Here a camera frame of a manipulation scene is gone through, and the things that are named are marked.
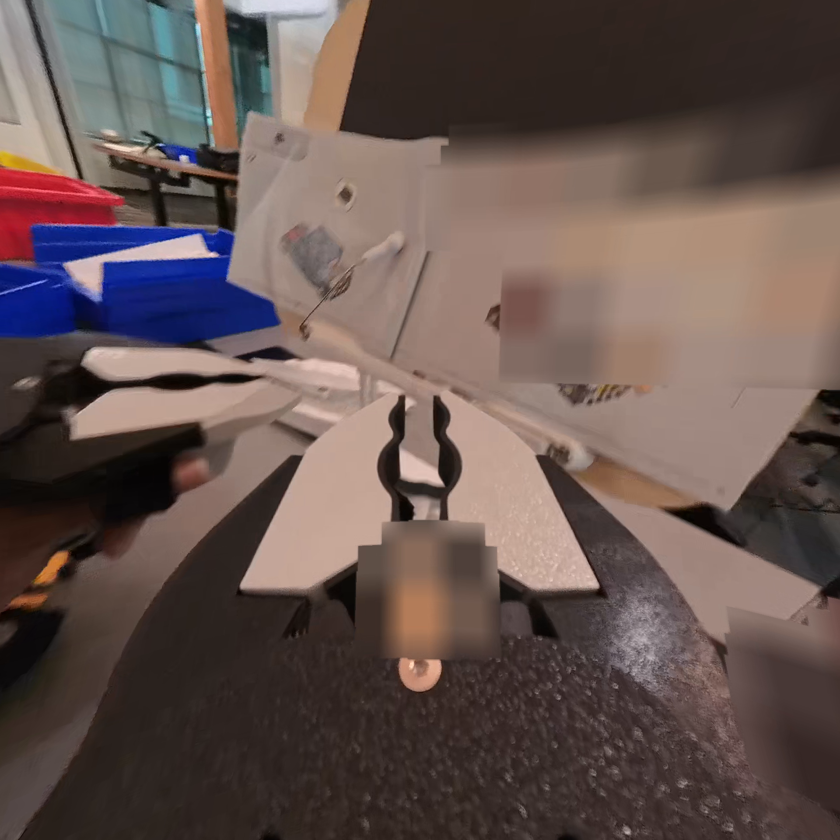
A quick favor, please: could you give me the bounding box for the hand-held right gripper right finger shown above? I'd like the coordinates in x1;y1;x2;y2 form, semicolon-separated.
433;394;601;597

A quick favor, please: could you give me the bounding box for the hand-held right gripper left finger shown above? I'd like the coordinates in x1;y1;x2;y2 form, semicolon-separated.
239;394;403;598

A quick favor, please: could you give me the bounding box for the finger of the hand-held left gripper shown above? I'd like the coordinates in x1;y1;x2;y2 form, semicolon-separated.
67;377;301;442
82;346;270;395

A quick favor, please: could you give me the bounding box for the grey desk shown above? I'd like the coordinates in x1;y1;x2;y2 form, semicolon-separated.
0;420;828;840

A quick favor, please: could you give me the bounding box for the person's left hand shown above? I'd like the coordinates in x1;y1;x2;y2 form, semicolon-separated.
0;456;212;611

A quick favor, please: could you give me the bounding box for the blue plastic bin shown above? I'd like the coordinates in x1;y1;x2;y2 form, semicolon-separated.
0;262;78;337
66;252;282;345
31;223;235;263

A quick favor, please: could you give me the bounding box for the white paper sheet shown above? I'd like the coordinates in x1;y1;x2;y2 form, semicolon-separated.
64;235;221;294

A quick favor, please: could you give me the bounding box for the white book stand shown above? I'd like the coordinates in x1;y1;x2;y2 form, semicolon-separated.
249;230;595;473

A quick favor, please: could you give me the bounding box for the red plastic bin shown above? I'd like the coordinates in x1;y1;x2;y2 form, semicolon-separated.
0;167;126;261

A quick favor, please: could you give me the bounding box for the wooden background table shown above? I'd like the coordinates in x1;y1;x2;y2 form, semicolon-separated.
92;140;240;225

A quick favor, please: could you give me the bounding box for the instruction booklet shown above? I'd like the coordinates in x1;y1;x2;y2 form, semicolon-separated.
226;112;818;513

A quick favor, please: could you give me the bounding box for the yellow plastic bin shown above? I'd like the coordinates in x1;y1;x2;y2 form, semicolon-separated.
0;151;61;176

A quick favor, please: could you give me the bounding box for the wooden pillar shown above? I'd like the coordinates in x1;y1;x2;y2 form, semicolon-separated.
193;0;240;152

